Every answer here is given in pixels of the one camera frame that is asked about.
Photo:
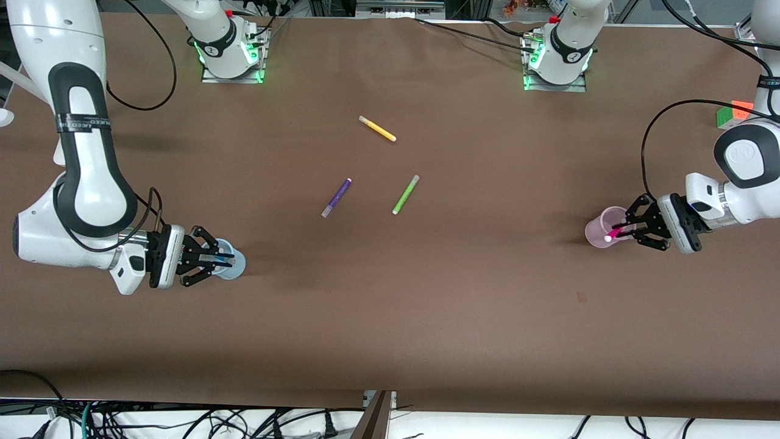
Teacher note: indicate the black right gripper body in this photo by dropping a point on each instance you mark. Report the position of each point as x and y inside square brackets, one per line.
[159, 258]

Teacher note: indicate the blue marker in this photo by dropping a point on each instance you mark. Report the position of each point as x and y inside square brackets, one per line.
[224, 260]

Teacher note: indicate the pink marker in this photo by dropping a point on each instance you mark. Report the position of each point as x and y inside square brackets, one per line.
[614, 234]

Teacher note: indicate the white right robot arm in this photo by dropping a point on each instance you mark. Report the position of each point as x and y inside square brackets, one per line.
[55, 30]

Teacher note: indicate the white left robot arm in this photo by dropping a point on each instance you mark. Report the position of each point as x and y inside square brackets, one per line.
[758, 201]

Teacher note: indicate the translucent blue plastic cup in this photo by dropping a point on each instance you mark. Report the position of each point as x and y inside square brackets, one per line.
[237, 268]

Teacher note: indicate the translucent pink plastic cup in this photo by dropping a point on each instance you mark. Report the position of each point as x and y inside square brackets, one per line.
[596, 235]

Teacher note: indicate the colourful puzzle cube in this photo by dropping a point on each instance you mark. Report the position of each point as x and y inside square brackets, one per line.
[731, 116]

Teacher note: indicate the purple marker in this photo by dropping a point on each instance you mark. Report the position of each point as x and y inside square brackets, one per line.
[337, 197]

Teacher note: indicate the black power plug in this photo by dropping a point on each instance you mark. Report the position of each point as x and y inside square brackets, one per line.
[329, 427]

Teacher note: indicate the green marker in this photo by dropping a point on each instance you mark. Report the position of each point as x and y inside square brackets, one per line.
[405, 195]

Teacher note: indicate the yellow marker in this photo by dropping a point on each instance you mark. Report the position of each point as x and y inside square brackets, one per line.
[378, 128]

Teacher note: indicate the brown table support beam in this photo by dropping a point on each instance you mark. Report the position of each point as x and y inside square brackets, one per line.
[373, 421]

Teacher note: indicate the small orange toy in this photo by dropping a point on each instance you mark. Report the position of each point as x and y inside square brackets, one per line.
[512, 7]

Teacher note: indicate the grey metal device box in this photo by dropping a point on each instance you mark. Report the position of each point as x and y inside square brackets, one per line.
[399, 7]

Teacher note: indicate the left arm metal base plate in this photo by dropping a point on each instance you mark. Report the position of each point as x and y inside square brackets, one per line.
[567, 88]

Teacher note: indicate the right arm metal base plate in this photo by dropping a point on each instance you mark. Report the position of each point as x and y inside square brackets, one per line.
[234, 80]

